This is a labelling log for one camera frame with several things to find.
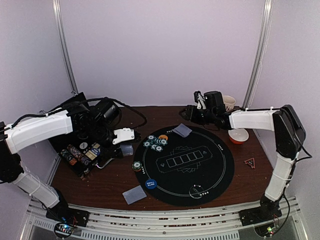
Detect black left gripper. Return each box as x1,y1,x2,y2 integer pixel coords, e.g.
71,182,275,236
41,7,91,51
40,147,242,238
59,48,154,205
83,120,124,158

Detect grey cloth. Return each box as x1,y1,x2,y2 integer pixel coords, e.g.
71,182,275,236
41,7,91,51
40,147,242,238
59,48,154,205
120,143,134,157

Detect dealt cards back pile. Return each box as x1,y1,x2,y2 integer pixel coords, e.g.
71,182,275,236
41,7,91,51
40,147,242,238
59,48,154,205
172,123,192,138

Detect dealt cards pile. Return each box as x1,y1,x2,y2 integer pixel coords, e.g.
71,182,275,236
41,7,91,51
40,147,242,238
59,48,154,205
122,185,147,205
172,123,192,138

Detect stack of poker chips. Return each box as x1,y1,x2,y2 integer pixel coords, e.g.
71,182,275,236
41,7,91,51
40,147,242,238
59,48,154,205
132,161,142,172

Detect orange big blind button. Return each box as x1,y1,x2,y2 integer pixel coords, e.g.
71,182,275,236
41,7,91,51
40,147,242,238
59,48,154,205
158,134,168,141

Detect blue green poker chips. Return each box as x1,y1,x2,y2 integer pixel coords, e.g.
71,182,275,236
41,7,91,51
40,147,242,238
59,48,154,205
143,135,168,152

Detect dealt cards front pile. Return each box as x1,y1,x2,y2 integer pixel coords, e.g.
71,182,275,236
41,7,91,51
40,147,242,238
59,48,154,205
122,185,147,205

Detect blue small blind button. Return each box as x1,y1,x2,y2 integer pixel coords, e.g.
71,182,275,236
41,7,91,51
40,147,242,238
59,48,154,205
145,179,158,190

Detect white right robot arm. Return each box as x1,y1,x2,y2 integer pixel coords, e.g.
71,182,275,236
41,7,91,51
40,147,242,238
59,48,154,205
179,104,307,221

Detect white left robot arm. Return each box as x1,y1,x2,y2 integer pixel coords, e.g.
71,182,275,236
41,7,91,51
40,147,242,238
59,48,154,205
0,108,138,222

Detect texas holdem card deck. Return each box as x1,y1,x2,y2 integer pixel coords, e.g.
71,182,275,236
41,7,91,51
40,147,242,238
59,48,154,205
84,144,101,161

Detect black poker chip case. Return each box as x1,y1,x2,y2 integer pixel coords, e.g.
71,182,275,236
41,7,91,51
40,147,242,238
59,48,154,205
48,93,119,178

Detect white patterned mug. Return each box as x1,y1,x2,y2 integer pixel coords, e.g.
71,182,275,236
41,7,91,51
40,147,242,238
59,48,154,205
222,95,236,111

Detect white round dealer chip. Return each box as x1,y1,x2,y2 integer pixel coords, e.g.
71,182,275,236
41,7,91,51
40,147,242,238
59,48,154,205
79,142,88,150

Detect orange white bowl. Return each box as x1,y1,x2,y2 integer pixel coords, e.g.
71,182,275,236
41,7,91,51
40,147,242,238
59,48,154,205
228,129,249,145

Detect front row poker chips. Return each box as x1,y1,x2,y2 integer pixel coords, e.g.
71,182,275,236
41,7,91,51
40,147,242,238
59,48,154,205
60,144,92,166

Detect red black triangular holder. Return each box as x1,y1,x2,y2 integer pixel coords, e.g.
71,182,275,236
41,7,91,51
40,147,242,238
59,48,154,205
244,157,256,169

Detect round black poker mat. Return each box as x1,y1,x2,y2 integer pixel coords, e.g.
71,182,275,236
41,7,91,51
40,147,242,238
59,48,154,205
133,126,235,207

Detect clear dealer button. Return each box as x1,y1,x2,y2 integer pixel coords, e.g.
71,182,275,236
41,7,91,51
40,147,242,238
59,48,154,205
188,184,204,199

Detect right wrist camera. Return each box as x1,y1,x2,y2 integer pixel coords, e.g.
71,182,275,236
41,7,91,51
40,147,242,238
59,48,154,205
204,91,226,113

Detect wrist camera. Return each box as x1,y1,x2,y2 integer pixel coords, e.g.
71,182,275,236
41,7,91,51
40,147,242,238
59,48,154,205
204,91,226,113
94,100,122,127

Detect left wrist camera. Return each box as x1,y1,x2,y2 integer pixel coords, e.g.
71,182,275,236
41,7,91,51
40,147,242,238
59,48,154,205
94,100,122,127

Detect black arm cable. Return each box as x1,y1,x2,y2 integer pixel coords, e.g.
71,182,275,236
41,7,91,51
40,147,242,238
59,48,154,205
0,97,148,131

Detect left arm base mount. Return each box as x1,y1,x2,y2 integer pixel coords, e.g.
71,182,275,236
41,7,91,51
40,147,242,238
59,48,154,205
45,207,90,239

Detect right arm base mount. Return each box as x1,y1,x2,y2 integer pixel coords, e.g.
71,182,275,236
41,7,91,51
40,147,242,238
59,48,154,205
239,206,282,238

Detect left aluminium frame post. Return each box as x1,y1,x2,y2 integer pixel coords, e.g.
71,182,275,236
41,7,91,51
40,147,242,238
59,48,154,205
52,0,79,96

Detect aluminium frame post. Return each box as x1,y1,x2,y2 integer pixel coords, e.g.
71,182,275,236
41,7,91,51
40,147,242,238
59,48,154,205
242,0,273,109
52,0,79,96

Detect right aluminium frame post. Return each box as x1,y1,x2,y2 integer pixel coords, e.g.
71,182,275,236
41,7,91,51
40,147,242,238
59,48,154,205
242,0,273,109

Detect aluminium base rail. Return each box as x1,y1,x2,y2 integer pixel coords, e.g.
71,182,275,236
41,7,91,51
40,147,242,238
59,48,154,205
19,197,311,240

